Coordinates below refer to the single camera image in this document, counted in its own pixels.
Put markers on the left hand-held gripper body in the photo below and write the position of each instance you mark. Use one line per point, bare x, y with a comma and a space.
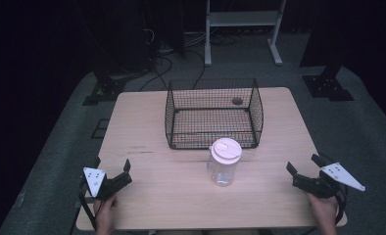
96, 182

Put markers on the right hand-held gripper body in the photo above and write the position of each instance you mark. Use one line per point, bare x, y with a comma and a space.
325, 186

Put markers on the clear plastic cup white lid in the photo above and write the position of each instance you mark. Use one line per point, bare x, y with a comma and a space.
225, 160

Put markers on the person's right hand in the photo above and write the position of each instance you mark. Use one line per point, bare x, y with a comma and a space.
325, 212

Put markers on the person's left hand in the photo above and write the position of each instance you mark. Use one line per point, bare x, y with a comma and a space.
105, 212

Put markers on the black stand base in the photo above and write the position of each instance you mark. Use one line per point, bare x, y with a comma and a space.
328, 86
106, 91

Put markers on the black square floor frame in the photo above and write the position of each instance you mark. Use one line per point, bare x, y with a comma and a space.
100, 129

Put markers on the white metal stand frame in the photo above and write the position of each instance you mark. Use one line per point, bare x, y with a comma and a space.
243, 18

